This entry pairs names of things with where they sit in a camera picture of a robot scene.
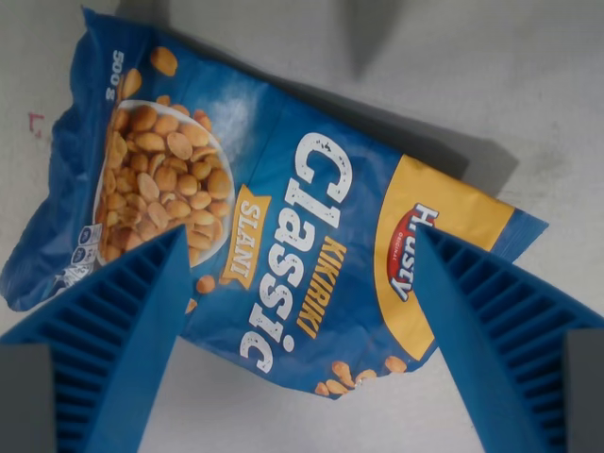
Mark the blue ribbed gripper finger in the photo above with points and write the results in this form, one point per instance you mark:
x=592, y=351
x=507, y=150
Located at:
x=453, y=302
x=141, y=302

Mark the blue peanut snack bag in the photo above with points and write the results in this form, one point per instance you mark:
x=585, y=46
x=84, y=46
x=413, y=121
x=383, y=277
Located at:
x=302, y=198

